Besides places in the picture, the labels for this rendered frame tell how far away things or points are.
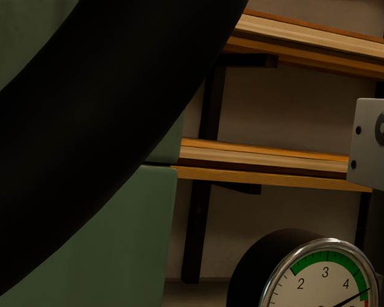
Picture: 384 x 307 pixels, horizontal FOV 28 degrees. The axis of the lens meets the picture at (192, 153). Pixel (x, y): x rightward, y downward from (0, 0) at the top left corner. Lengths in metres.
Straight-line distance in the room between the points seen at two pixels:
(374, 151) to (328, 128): 2.98
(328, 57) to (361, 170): 2.28
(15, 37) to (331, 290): 0.17
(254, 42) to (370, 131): 2.08
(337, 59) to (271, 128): 0.60
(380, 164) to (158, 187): 0.45
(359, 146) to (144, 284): 0.49
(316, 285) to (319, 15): 3.39
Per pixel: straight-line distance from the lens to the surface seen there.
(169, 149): 0.35
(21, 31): 0.32
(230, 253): 3.52
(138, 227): 0.35
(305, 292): 0.32
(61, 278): 0.34
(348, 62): 3.14
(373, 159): 0.78
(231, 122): 3.41
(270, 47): 2.90
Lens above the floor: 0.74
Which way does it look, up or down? 3 degrees down
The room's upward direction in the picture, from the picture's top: 7 degrees clockwise
